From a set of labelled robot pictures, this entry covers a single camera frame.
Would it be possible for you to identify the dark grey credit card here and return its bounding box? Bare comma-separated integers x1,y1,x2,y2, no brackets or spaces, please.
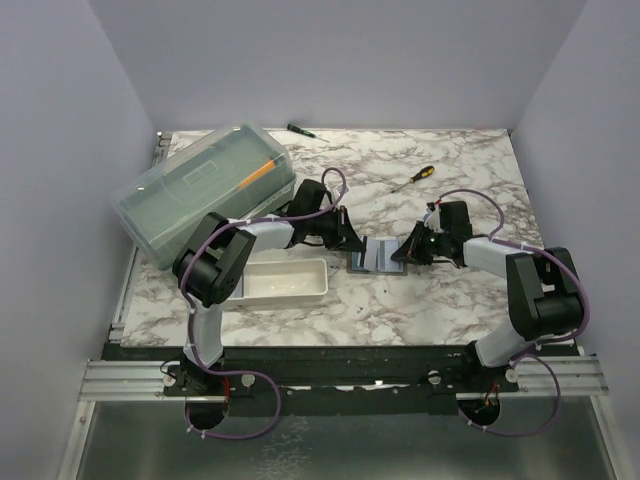
377,239,403,273

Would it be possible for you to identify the grey card holder wallet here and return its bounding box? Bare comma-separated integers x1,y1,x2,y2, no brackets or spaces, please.
347,236,407,276

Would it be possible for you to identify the blue credit card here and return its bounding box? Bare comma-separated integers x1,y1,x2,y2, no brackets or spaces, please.
351,237,379,272

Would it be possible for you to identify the yellow black handle screwdriver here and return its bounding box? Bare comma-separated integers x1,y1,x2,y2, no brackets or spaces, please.
392,165,435,193

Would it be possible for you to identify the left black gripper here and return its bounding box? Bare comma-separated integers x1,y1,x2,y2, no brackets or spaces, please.
306,206,365,253

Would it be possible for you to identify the grey cards stack in tray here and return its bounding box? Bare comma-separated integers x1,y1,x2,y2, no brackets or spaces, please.
232,278,244,298

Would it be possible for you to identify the small green black screwdriver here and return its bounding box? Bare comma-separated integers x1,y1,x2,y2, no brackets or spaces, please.
286,123,328,143

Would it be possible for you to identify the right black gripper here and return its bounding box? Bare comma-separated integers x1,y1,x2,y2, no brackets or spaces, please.
393,221,451,267

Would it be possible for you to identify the translucent green plastic toolbox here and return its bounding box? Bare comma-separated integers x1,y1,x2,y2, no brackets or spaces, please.
111,123,296,270

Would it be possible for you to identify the orange pencil in toolbox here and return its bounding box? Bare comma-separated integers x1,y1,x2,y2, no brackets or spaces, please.
238,159,276,188

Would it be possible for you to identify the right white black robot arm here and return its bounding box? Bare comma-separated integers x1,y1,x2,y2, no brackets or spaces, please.
391,201,587,392

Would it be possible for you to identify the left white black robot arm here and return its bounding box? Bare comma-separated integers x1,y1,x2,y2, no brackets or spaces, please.
172,179,365,395

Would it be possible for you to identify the black front mounting rail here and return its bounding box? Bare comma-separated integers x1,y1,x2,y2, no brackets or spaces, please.
102,343,526,416

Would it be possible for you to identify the white rectangular tray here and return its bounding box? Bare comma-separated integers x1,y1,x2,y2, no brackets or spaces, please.
225,258,328,307

